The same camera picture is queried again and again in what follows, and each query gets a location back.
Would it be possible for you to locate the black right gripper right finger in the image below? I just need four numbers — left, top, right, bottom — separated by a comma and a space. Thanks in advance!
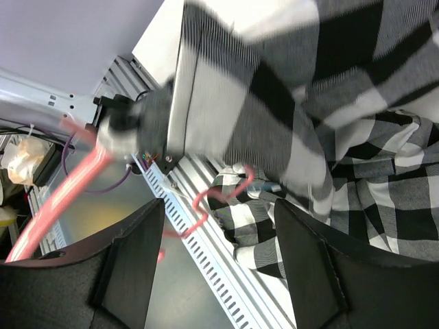
274, 199, 438, 328

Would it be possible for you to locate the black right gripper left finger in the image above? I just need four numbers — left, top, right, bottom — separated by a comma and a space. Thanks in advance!
1, 199, 165, 328

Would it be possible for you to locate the pink hanger with chrome hook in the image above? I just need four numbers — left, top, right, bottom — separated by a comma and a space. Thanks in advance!
5, 118, 254, 263

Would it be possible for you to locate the black white checkered shirt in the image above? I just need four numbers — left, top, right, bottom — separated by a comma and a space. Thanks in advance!
167, 1, 438, 278

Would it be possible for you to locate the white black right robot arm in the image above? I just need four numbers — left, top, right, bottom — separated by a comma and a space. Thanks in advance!
1, 72, 296, 328

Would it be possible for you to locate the slotted grey cable duct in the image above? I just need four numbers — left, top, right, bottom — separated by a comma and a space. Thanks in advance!
131, 154, 285, 329

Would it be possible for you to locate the aluminium mounting rail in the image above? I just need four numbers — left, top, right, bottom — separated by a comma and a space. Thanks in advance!
92, 54, 299, 329

